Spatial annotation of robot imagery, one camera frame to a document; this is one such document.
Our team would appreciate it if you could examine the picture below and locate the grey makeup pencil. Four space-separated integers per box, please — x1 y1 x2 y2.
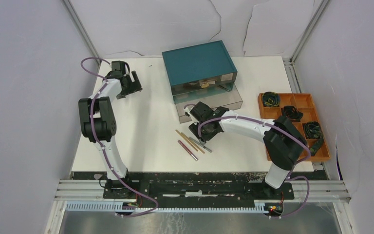
188 137 212 153

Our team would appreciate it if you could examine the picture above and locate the clear acrylic drawer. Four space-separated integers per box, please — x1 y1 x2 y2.
173 84 243 123
171 72 237 95

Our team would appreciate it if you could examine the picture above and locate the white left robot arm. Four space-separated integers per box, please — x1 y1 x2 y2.
78 60 142 180

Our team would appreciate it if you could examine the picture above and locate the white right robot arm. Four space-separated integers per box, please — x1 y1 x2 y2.
183 102 311 199

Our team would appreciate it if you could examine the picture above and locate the gold pencil left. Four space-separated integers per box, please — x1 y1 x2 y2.
175 129 198 151

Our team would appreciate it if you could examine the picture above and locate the gold pencil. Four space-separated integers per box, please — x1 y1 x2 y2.
175 129 198 151
181 132 205 154

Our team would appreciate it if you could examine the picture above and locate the gold pencil right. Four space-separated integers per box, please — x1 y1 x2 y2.
181 132 205 154

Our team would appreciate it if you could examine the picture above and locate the red silver lip pencil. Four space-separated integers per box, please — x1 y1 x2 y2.
177 140 199 161

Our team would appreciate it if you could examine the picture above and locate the teal drawer organizer box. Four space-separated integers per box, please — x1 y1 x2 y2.
162 40 238 86

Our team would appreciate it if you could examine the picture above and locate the rolled dark tie top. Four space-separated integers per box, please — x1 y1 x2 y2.
262 92 281 108

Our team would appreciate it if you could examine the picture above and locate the rolled dark tie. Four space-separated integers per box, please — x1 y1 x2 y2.
262 92 281 108
303 121 325 156
281 106 304 122

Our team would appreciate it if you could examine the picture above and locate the rolled dark tie middle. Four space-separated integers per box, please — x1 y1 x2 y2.
281 106 304 122

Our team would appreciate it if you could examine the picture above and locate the orange compartment tray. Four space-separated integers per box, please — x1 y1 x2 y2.
258 93 331 162

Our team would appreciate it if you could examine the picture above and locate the rolled dark tie right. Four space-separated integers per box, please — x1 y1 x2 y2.
303 121 325 156

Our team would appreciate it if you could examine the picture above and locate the aluminium frame rail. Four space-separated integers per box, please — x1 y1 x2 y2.
61 0 99 57

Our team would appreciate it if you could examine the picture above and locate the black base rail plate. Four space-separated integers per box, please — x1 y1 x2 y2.
71 171 330 209

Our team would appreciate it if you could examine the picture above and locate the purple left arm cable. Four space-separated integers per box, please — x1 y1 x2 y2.
80 57 160 218

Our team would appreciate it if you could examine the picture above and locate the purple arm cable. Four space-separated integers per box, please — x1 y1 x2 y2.
80 57 160 218
184 103 312 219

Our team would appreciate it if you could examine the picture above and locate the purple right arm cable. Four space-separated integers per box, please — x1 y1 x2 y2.
184 103 312 219

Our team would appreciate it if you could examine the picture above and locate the white cable duct strip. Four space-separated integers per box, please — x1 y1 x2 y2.
65 201 272 214

